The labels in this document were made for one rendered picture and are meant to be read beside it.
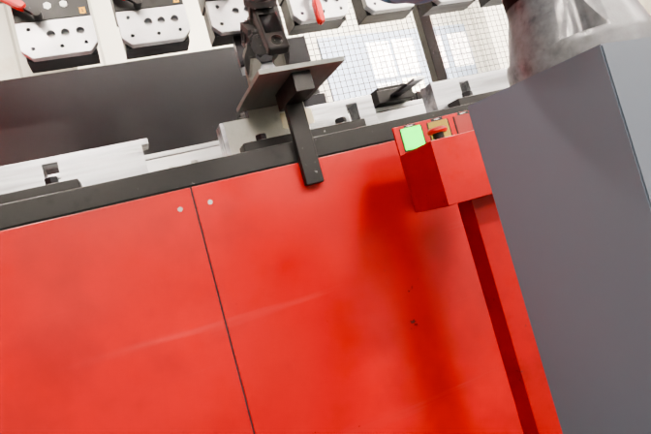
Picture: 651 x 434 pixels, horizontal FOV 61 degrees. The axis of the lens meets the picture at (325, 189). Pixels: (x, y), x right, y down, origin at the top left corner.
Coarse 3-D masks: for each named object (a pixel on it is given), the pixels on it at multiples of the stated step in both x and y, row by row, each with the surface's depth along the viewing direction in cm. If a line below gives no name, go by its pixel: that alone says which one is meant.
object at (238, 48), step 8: (232, 40) 133; (240, 40) 132; (240, 48) 132; (240, 56) 132; (256, 56) 133; (264, 56) 134; (272, 56) 134; (240, 64) 132; (264, 64) 134; (272, 64) 135
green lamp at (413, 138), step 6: (414, 126) 114; (402, 132) 114; (408, 132) 114; (414, 132) 114; (420, 132) 114; (408, 138) 114; (414, 138) 114; (420, 138) 114; (408, 144) 114; (414, 144) 114; (420, 144) 114
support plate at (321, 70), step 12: (324, 60) 109; (336, 60) 109; (264, 72) 104; (276, 72) 105; (288, 72) 108; (312, 72) 112; (324, 72) 114; (252, 84) 110; (264, 84) 112; (276, 84) 114; (252, 96) 118; (264, 96) 121; (240, 108) 126; (252, 108) 129
